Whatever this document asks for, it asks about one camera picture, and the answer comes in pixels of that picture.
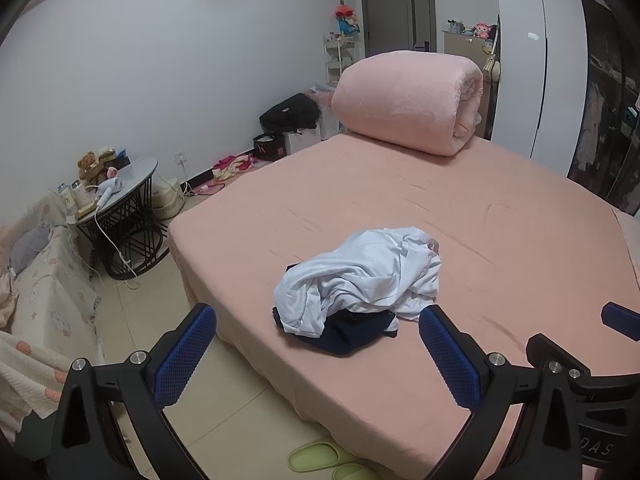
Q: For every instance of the black backpack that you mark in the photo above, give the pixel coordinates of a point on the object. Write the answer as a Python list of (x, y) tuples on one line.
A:
[(290, 112)]

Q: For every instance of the brown plush bear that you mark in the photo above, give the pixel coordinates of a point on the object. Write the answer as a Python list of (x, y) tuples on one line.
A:
[(87, 162)]

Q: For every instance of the white box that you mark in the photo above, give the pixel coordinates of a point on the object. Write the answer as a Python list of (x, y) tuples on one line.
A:
[(300, 141)]

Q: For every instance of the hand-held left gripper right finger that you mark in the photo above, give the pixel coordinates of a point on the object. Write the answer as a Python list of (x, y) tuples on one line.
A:
[(450, 360)]

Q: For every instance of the white wall socket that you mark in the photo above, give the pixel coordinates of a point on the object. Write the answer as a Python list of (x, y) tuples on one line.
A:
[(180, 158)]

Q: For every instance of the pink plush doll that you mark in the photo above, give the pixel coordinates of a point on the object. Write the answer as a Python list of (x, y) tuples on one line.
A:
[(482, 30)]

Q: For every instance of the white t-shirt with navy trim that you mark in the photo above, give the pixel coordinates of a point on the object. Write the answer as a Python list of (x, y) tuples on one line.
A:
[(360, 270)]

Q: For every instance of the white bottle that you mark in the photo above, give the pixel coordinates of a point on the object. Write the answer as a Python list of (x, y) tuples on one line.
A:
[(65, 197)]

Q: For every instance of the white shelf cart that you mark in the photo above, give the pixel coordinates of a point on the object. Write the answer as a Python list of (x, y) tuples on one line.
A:
[(336, 60)]

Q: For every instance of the grey plush toy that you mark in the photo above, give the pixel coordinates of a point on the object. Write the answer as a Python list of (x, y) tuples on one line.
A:
[(30, 250)]

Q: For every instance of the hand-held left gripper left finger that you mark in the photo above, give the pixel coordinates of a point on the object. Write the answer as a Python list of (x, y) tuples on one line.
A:
[(185, 355)]

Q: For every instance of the rolled pink quilt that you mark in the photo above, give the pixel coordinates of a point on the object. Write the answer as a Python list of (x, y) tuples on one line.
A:
[(400, 100)]

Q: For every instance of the bed with pink sheet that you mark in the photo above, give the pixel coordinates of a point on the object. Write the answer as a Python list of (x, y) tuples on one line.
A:
[(500, 240)]

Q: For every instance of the navy shorts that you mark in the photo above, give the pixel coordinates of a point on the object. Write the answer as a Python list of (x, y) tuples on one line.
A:
[(345, 335)]

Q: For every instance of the pink clothes pile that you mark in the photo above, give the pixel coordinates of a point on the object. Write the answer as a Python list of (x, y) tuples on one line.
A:
[(232, 166)]

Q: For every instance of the white hair dryer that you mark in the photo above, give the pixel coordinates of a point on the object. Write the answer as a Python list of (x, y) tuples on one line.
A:
[(111, 186)]

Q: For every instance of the beige dresser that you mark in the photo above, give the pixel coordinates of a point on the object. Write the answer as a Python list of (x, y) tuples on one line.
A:
[(460, 42)]

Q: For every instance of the white wardrobe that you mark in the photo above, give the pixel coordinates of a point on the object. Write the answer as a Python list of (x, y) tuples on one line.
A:
[(560, 85)]

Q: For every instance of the cream dotted blanket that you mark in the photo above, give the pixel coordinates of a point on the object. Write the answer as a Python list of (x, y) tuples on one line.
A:
[(30, 375)]

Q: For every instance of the red and blue plush toy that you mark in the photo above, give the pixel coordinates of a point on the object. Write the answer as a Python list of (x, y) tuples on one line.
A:
[(345, 17)]

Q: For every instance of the cream plush toy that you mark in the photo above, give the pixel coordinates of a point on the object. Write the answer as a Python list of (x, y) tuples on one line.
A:
[(492, 70)]

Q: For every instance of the cream appliance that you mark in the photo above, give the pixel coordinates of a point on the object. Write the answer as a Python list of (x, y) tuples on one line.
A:
[(167, 200)]

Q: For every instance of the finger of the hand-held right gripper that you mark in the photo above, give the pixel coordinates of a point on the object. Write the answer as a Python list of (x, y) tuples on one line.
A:
[(617, 316), (542, 347)]

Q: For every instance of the sofa with printed cover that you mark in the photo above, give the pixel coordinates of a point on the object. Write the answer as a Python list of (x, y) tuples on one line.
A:
[(50, 285)]

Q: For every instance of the grey door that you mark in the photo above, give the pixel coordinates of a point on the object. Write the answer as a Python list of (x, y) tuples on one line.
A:
[(390, 10)]

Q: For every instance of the round side table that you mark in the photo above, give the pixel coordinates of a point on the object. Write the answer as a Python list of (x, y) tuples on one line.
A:
[(135, 175)]

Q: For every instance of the black shopping bag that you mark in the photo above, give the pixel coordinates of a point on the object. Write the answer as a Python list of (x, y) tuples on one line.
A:
[(270, 149)]

